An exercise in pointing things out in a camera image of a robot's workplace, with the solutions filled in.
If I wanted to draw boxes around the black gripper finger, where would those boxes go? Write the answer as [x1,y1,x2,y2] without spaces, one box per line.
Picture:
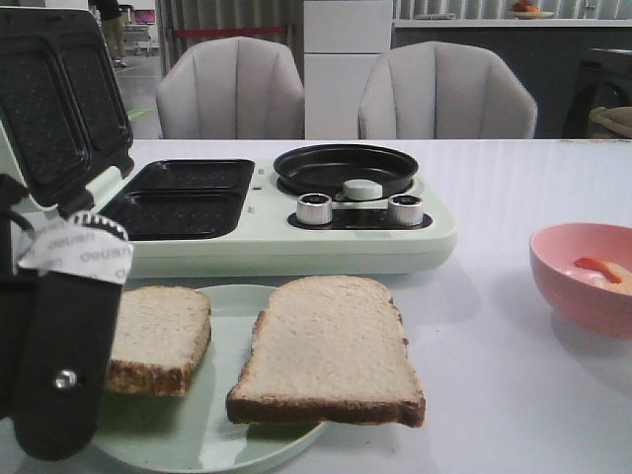
[10,210,133,461]

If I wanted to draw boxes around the white bread slice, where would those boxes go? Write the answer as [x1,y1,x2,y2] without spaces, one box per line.
[226,276,426,428]
[107,285,211,396]

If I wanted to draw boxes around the mint green sandwich maker lid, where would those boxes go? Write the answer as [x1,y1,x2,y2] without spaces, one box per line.
[1,7,133,215]

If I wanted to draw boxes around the pink plastic bowl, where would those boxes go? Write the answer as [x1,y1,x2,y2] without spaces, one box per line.
[529,222,631,340]

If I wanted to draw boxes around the orange cooked shrimp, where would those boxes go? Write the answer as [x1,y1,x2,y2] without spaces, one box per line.
[574,257,631,295]

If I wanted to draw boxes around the mint green breakfast maker base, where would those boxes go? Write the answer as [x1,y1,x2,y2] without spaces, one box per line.
[96,157,457,278]

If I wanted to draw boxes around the mint green round plate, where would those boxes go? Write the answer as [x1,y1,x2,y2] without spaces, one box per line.
[93,284,327,473]

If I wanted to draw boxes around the left grey upholstered chair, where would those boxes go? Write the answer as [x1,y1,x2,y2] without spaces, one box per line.
[156,37,305,139]

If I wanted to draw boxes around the grey upholstered chair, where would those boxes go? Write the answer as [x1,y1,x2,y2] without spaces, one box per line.
[357,41,538,139]
[156,37,305,139]

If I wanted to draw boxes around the left silver control knob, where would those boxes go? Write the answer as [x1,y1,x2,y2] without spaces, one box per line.
[295,193,333,226]

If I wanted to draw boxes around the silver control knob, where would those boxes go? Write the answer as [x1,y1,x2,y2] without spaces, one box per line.
[295,193,333,226]
[387,194,424,227]

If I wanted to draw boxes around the person in background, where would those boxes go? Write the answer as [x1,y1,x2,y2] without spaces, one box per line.
[91,0,127,68]

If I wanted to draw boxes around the black round frying pan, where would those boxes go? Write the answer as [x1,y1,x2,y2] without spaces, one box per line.
[274,143,419,198]

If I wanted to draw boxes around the right silver control knob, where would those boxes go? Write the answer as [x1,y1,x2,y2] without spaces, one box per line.
[387,194,424,227]

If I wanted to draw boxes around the white cabinet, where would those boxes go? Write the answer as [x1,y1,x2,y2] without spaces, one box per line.
[303,1,393,139]

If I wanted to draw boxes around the right grey upholstered chair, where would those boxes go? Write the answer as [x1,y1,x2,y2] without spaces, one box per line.
[357,41,538,139]

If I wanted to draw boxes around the fruit plate on counter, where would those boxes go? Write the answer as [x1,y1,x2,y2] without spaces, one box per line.
[509,0,555,20]

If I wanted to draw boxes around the grey counter with white top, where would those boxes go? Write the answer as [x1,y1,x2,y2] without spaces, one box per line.
[392,19,632,139]

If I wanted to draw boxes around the dark appliance at right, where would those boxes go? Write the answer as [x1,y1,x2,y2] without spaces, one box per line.
[563,48,631,138]

